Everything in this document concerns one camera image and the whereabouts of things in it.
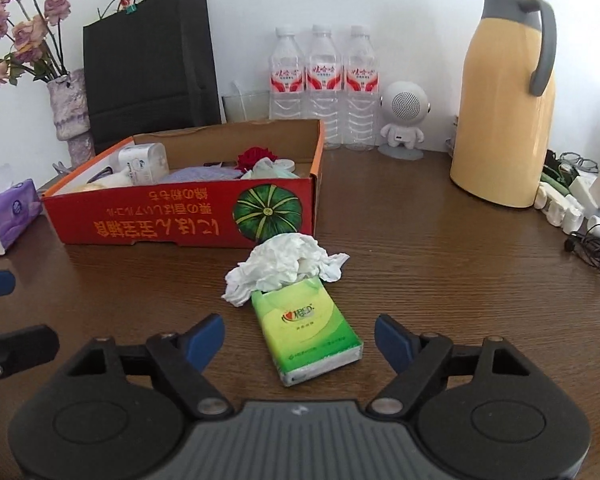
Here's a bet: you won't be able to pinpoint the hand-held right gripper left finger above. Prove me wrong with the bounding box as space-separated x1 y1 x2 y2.
62 312 233 421

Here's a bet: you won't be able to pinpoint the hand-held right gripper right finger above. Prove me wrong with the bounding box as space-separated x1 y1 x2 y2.
367 314 538 421

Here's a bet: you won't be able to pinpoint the green tissue packet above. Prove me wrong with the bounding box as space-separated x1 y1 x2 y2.
250 277 365 387

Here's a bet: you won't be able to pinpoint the white tissue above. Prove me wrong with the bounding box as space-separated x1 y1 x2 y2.
221 232 352 307

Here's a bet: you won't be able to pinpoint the red cardboard box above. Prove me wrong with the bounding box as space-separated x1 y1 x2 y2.
41 119 326 250

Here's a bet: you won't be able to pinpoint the yellow white plush toy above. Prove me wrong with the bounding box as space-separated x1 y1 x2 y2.
75 167 131 193

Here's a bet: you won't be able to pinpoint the purple knitted cloth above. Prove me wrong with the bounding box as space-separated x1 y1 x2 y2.
157 165 243 183

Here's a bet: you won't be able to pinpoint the iridescent gauze bag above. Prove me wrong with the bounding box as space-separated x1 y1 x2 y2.
240 157 298 180

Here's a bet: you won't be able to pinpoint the red rose flower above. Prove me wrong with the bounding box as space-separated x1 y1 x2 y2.
236 146 278 173

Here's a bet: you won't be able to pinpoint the purple tissue box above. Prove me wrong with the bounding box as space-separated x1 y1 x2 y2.
0 162 43 260

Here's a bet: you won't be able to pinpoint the mottled purple vase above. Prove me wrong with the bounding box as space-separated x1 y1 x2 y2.
46 67 96 167

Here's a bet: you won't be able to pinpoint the black earphones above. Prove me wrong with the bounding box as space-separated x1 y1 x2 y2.
564 232 600 275

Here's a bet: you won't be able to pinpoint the white power strip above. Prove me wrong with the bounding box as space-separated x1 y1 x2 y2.
533 180 588 233

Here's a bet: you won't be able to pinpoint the clear glass cup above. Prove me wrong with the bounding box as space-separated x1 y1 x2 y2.
222 90 271 125

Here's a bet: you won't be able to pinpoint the white robot speaker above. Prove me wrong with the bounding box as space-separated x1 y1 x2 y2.
378 80 433 161

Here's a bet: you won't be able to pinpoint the dried pink flowers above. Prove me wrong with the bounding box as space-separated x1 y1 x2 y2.
0 0 73 90

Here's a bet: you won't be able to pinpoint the yellow thermos jug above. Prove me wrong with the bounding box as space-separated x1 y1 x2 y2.
450 0 558 209

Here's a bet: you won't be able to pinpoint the black paper bag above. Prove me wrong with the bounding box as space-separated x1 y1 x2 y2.
82 0 226 153

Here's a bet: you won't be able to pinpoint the black eyeglasses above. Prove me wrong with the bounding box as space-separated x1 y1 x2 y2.
557 151 600 173

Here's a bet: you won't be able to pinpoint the clear water bottle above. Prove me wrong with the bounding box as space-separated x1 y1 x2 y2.
269 25 306 122
305 24 343 150
342 25 382 152

